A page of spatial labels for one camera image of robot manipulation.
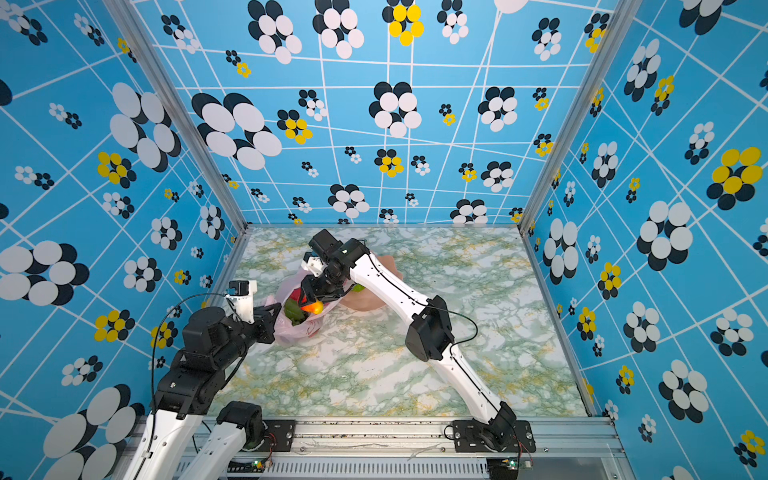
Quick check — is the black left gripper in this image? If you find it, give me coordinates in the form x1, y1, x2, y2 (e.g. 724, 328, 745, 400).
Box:
213, 300, 282, 373

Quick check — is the orange yellow mango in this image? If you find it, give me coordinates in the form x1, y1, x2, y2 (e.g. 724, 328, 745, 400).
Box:
301, 301, 325, 315

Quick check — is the pink printed plastic bag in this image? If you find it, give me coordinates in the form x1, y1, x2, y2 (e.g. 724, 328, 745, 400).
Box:
264, 269, 339, 344

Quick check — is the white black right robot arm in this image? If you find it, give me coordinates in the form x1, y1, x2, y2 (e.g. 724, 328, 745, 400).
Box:
298, 229, 519, 452

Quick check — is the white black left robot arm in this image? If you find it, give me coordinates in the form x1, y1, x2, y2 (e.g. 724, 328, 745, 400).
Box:
124, 303, 293, 479

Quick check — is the pink scalloped fruit bowl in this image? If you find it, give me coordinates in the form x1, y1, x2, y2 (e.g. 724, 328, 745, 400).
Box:
340, 252, 404, 312

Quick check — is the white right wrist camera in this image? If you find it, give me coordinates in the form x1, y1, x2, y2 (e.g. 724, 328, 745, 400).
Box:
301, 252, 326, 277

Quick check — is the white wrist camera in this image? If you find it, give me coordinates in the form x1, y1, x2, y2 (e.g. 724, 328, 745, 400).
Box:
301, 252, 326, 277
226, 280, 258, 324

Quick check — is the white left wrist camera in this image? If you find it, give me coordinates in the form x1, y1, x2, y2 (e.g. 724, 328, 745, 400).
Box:
226, 280, 258, 324

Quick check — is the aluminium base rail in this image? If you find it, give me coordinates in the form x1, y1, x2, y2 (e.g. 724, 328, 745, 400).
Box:
143, 415, 637, 480

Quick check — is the aluminium frame post left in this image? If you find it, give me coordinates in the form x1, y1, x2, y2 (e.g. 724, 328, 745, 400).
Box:
104, 0, 248, 235

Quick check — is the aluminium frame post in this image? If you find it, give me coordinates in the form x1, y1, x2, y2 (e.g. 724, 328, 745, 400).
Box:
519, 0, 642, 233
104, 0, 248, 235

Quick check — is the aluminium frame post right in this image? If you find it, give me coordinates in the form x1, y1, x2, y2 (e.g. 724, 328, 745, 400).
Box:
519, 0, 642, 233

